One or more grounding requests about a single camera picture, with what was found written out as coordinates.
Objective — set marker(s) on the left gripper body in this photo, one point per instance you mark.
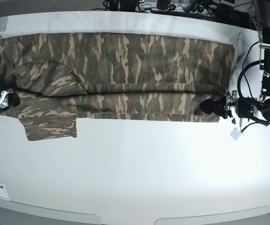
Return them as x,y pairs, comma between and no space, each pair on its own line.
241,106

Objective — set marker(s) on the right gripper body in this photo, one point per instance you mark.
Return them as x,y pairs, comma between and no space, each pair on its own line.
4,102

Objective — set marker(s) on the camouflage T-shirt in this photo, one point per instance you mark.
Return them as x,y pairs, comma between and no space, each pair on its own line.
62,77

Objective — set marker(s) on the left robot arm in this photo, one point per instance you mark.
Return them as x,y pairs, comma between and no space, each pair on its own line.
262,8

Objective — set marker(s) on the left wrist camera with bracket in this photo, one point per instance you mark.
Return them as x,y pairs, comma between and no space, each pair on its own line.
237,131

